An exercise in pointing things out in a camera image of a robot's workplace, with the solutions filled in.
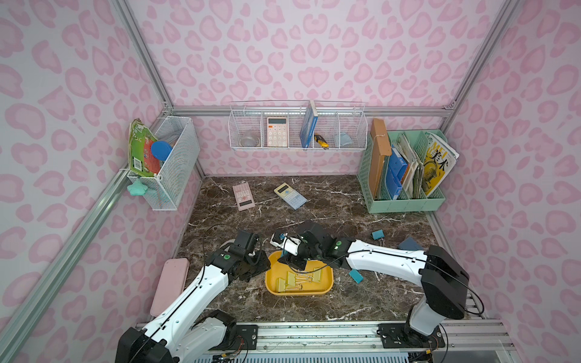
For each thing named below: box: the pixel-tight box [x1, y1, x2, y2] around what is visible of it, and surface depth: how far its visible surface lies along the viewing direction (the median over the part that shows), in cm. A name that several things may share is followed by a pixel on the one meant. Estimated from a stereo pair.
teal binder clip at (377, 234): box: [370, 229, 386, 241], surface depth 99 cm
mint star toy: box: [127, 178, 149, 196], surface depth 64 cm
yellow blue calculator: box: [273, 182, 308, 211], surface depth 112 cm
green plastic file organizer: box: [356, 129, 448, 214], surface depth 102 cm
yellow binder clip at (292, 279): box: [285, 270, 311, 286], surface depth 86 cm
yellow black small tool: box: [313, 134, 330, 150], surface depth 94 cm
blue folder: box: [385, 147, 408, 201], surface depth 99 cm
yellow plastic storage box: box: [264, 250, 335, 297], surface depth 85 cm
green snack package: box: [129, 117, 161, 177], surface depth 72 cm
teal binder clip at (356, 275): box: [348, 268, 364, 285], surface depth 86 cm
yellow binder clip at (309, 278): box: [295, 269, 322, 284], surface depth 86 cm
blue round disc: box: [150, 140, 174, 162], surface depth 77 cm
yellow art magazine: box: [422, 131, 460, 198], surface depth 100 cm
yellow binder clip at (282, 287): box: [276, 277, 304, 293], surface depth 84 cm
